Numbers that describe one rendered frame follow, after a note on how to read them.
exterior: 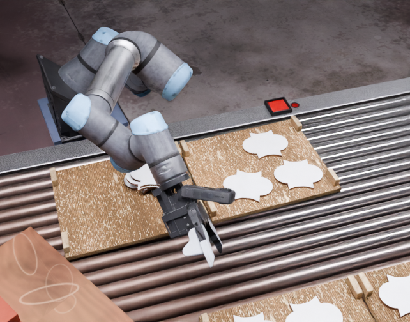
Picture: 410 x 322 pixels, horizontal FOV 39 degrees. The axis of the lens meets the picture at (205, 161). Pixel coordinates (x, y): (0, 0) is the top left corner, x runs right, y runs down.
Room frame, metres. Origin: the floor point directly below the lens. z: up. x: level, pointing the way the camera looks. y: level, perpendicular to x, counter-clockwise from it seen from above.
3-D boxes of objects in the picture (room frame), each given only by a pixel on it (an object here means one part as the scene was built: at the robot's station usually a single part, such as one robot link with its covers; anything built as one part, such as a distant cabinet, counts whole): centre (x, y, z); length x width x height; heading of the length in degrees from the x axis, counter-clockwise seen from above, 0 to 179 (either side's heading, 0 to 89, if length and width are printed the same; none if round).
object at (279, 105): (1.65, -0.26, 0.92); 0.06 x 0.06 x 0.01; 16
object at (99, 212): (1.21, 0.24, 0.93); 0.41 x 0.35 x 0.02; 107
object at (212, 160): (1.33, -0.16, 0.93); 0.41 x 0.35 x 0.02; 108
